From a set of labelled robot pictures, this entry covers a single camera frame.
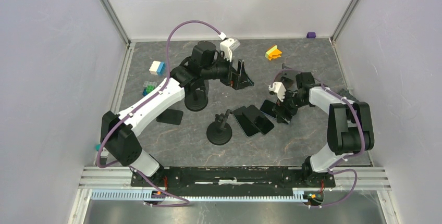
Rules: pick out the black folding desk stand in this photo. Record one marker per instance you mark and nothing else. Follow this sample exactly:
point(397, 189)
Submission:
point(170, 116)

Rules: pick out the yellow orange toy block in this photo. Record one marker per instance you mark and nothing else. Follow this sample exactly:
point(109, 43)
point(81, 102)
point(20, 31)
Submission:
point(273, 53)

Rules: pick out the grey studded baseplate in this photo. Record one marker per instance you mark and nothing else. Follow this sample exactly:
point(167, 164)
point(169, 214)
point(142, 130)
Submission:
point(345, 93)

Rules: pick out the white blue toy block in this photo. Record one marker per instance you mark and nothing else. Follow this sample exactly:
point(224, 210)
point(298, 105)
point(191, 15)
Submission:
point(157, 68)

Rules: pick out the black phone stand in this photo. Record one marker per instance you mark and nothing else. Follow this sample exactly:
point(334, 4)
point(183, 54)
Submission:
point(196, 95)
point(219, 132)

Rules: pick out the dark grey phone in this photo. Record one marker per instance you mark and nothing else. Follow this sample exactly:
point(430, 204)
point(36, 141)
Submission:
point(259, 120)

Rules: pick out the purple small block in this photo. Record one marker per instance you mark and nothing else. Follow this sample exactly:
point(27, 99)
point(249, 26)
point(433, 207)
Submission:
point(311, 35)

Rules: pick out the dark blue edged phone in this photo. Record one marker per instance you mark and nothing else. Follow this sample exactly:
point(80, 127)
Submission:
point(270, 109)

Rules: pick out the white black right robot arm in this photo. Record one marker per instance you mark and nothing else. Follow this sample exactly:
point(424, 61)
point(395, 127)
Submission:
point(349, 127)

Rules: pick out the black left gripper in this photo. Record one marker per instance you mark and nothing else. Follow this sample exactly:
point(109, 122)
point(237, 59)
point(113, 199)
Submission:
point(238, 79)

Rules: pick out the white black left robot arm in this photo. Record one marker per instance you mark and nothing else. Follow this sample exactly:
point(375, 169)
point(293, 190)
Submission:
point(187, 82)

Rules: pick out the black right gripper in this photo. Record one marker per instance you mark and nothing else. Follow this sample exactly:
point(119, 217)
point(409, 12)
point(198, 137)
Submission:
point(281, 105)

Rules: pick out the black front phone stand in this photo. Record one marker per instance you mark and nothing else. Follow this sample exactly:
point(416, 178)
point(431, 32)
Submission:
point(196, 95)

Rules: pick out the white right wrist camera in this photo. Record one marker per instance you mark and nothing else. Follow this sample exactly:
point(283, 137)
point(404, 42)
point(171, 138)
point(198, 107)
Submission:
point(278, 89)

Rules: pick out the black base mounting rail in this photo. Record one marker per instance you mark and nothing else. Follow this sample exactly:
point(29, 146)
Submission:
point(239, 181)

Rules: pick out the green blue toy bricks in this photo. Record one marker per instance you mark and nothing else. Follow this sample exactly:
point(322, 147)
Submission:
point(148, 87)

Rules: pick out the black flat phone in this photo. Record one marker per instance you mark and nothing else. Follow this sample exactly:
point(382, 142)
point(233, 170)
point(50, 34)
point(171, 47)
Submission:
point(247, 127)

